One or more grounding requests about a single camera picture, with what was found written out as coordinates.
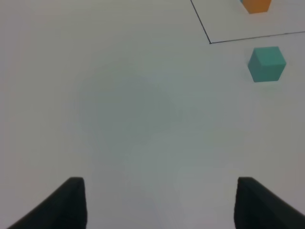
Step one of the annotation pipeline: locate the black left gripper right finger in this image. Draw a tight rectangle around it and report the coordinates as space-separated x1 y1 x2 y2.
234 177 305 229

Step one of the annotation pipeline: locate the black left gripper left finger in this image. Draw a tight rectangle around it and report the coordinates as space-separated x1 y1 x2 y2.
9 177 88 229

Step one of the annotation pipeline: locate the orange template block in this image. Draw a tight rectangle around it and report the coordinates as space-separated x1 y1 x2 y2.
242 0 271 14

